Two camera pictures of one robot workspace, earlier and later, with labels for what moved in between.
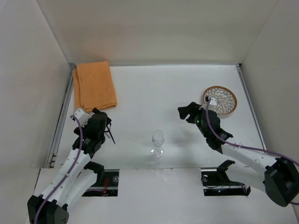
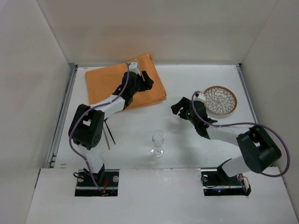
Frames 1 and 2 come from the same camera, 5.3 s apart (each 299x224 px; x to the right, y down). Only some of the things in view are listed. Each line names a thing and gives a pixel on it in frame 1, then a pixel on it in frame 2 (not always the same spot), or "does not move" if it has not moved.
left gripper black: (103, 127) → (142, 81)
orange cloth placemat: (93, 87) → (102, 82)
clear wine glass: (158, 139) does not move
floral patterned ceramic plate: (226, 99) does not move
